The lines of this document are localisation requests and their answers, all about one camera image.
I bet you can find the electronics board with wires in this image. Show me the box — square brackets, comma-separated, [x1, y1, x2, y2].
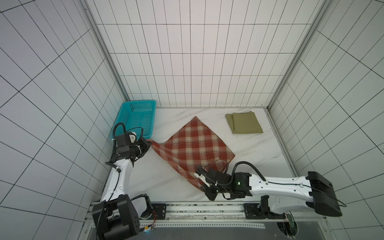
[122, 210, 157, 240]

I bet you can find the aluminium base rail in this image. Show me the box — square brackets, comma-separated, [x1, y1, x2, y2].
[86, 200, 304, 230]

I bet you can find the aluminium corner post right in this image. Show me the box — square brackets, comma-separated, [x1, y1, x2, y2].
[264, 0, 334, 112]

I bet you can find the aluminium corner post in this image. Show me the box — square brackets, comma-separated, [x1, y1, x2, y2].
[264, 0, 334, 112]
[80, 0, 130, 101]

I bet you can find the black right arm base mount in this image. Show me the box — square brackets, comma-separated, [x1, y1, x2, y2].
[243, 195, 286, 220]

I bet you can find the teal plastic basket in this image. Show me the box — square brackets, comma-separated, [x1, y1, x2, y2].
[112, 100, 157, 139]

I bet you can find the aluminium corner post left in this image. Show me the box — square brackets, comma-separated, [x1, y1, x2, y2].
[80, 0, 130, 101]

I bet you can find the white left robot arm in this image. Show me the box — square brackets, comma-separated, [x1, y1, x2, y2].
[92, 122, 155, 240]

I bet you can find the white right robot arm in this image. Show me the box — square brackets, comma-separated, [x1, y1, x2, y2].
[195, 161, 346, 219]

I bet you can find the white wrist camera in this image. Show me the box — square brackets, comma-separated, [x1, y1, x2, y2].
[128, 132, 137, 144]
[194, 166, 211, 187]

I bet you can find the olive green skirt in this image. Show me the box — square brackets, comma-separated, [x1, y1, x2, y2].
[225, 111, 264, 135]

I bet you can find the red plaid skirt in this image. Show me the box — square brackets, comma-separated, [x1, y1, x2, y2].
[149, 117, 235, 189]

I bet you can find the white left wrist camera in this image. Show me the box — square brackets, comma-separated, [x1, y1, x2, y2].
[128, 132, 137, 144]

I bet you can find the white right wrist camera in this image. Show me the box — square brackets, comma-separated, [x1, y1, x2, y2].
[194, 166, 211, 187]

